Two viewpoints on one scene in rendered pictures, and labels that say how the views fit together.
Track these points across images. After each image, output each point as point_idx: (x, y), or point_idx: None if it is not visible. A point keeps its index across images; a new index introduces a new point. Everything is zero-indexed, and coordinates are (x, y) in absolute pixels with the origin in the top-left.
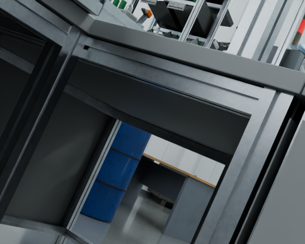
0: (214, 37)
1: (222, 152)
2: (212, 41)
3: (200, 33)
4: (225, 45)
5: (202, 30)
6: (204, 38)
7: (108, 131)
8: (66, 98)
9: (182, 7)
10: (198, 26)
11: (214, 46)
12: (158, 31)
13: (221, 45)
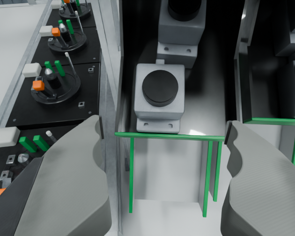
0: (99, 40)
1: None
2: (102, 53)
3: (146, 31)
4: (224, 201)
5: (130, 17)
6: (136, 46)
7: None
8: None
9: None
10: (139, 5)
11: (119, 84)
12: (76, 15)
13: (230, 172)
